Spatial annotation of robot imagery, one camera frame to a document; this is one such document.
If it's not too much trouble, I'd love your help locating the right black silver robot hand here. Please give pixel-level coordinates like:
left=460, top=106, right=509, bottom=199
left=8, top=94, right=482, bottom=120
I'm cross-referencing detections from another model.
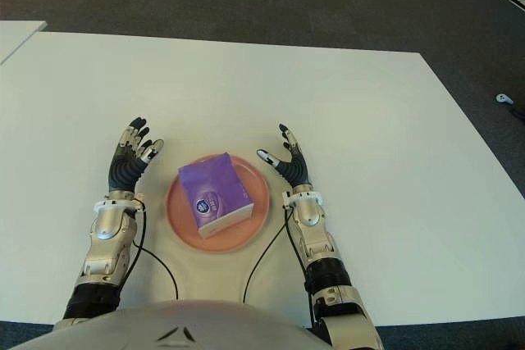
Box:
left=256, top=122, right=315, bottom=195

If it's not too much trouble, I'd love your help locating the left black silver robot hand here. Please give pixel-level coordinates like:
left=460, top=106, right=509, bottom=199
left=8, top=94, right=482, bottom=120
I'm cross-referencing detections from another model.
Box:
left=107, top=116, right=166, bottom=194

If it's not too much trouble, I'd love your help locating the purple tissue paper pack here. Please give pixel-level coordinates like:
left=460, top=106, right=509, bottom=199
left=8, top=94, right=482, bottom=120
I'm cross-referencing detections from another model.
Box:
left=177, top=152, right=254, bottom=239

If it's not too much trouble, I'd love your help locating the pink round plate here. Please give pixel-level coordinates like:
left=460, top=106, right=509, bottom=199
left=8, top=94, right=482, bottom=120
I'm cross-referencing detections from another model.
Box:
left=165, top=153, right=271, bottom=254

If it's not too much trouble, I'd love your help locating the grey robot torso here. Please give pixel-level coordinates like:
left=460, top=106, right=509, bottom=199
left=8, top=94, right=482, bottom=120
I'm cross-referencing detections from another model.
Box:
left=11, top=299, right=329, bottom=350

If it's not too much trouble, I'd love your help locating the white side table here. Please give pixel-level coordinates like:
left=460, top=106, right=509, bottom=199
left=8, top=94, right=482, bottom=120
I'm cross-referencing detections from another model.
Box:
left=0, top=20, right=48, bottom=65

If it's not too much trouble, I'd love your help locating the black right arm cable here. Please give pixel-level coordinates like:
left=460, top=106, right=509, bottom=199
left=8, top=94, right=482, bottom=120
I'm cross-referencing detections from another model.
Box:
left=241, top=206, right=317, bottom=326

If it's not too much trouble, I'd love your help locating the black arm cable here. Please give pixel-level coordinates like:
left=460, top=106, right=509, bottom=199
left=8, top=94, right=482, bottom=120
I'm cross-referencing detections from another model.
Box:
left=129, top=202, right=180, bottom=300
left=241, top=206, right=317, bottom=326

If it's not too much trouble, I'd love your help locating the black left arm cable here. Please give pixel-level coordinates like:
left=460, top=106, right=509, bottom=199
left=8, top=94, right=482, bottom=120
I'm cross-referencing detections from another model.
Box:
left=129, top=202, right=180, bottom=300

